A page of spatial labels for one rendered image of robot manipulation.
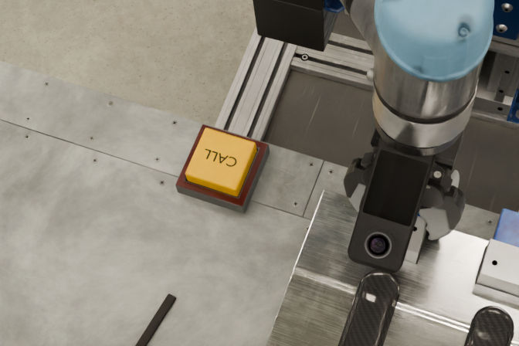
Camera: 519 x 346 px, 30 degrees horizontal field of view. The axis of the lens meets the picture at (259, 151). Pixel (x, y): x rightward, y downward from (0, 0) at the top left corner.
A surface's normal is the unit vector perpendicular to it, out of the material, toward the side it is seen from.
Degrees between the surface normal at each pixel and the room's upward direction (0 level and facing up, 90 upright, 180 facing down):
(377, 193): 31
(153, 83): 0
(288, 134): 0
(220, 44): 0
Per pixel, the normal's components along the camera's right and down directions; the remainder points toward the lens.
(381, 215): -0.21, 0.08
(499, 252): -0.07, -0.43
